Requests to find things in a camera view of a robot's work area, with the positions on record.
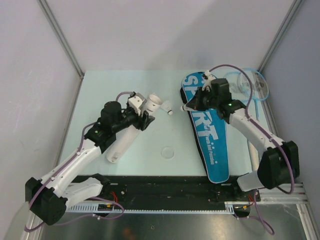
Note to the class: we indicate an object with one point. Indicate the clear tube lid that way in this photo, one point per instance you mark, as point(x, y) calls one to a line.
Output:
point(167, 152)

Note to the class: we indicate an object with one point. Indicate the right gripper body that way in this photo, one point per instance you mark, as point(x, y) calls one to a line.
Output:
point(205, 99)

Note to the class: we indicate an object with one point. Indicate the left aluminium corner post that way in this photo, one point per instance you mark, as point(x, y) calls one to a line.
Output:
point(57, 30)

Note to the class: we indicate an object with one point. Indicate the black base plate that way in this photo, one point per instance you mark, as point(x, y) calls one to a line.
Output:
point(172, 193)

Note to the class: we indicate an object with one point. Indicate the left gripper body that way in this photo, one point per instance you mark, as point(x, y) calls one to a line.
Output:
point(133, 118)

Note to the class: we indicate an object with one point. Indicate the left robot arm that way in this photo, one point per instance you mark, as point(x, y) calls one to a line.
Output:
point(50, 196)

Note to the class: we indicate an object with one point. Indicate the white shuttlecock tube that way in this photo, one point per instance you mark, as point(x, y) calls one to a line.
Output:
point(130, 130)

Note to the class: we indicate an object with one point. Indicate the aluminium frame rail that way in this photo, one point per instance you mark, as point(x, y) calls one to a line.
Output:
point(268, 196)

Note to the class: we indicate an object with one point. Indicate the aluminium corner post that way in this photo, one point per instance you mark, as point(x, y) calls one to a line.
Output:
point(57, 30)
point(284, 27)

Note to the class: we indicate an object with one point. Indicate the white plastic shuttlecock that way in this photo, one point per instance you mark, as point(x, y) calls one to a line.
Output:
point(185, 108)
point(167, 107)

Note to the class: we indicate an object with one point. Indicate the right aluminium corner post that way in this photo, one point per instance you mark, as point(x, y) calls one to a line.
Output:
point(284, 27)

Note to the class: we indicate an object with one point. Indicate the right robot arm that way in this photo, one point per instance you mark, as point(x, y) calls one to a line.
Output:
point(280, 160)

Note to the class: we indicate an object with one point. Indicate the blue racket bag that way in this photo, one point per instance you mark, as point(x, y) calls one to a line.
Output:
point(211, 141)

